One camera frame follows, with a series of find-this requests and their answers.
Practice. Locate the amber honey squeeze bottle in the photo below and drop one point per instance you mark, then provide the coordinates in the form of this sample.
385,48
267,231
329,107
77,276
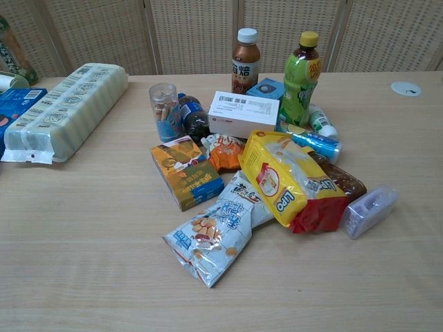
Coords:
346,180

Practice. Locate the clear plastic tape dispenser pack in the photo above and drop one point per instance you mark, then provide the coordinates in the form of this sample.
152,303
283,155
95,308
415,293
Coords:
370,212

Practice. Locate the yellow Lipo snack bag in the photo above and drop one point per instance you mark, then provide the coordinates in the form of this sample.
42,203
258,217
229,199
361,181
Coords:
277,173

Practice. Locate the white cardboard box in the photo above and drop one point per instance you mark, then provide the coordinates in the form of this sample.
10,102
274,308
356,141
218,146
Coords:
242,114

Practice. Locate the small light blue box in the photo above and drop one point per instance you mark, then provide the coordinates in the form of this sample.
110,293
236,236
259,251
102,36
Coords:
266,90

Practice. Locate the long pale yellow sponge pack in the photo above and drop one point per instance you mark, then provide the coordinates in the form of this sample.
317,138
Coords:
69,107

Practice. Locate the brown milk tea bottle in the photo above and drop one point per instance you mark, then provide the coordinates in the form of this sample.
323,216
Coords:
245,69

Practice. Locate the white round table grommet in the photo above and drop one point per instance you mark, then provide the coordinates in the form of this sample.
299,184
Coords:
406,89

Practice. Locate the blue cardboard box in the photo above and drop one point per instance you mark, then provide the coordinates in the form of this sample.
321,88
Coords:
17,103

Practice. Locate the beige perforated folding screen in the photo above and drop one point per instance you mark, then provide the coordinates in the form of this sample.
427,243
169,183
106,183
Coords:
194,34

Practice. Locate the orange snack pouch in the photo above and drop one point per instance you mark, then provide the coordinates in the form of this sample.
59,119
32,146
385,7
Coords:
225,152

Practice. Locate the blue tube package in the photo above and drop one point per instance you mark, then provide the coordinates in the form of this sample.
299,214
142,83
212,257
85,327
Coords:
318,143

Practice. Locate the dark cola bottle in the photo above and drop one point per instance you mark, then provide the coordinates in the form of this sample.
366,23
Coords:
194,117

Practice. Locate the small white green-label bottle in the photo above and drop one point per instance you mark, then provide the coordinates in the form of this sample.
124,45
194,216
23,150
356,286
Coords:
322,121

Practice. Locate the white blue peanut bag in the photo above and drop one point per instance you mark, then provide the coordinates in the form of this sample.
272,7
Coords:
207,242

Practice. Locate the white and green container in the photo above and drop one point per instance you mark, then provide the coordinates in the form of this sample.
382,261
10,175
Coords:
10,81

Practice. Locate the yellow green blue carton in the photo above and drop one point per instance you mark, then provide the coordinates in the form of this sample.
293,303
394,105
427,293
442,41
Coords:
187,176

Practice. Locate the clear plastic snack jar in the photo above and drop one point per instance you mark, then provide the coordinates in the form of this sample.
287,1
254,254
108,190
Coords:
164,114

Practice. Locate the green tea bottle yellow cap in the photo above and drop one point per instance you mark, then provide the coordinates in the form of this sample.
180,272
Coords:
297,86

